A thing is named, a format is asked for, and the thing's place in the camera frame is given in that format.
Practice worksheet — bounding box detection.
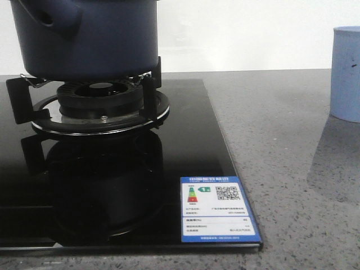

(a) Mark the light blue ribbed plastic cup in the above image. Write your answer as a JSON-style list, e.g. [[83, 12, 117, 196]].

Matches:
[[330, 26, 359, 123]]

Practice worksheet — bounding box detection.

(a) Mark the black pot support grate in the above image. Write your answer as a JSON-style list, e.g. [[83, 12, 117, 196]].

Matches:
[[6, 60, 170, 137]]

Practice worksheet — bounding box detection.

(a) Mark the dark blue cooking pot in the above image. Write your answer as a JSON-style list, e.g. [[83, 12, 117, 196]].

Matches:
[[10, 1, 158, 81]]

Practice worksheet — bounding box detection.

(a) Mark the blue white energy label sticker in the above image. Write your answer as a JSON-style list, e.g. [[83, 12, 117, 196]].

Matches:
[[180, 176, 262, 244]]

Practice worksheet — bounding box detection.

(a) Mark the black glass gas stove top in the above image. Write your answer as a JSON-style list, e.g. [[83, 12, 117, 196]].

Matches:
[[1, 79, 263, 253]]

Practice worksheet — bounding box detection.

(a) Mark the black round gas burner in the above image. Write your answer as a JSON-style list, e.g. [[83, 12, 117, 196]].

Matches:
[[57, 80, 143, 119]]

